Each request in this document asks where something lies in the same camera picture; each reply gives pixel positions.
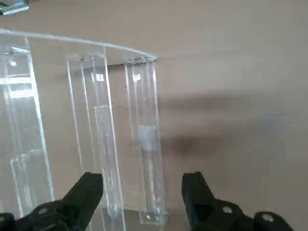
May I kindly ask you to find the clear acrylic slotted rack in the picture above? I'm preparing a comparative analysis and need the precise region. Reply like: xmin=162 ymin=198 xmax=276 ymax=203
xmin=0 ymin=28 xmax=168 ymax=231

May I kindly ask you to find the clear glass thermometer tube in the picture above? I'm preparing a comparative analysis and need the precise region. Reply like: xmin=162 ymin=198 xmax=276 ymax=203
xmin=136 ymin=124 xmax=161 ymax=215

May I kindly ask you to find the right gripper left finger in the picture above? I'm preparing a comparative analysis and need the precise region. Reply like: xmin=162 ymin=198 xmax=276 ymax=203
xmin=0 ymin=172 xmax=104 ymax=231

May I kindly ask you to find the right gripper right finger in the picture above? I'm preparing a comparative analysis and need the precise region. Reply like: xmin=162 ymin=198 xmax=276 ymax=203
xmin=182 ymin=171 xmax=295 ymax=231

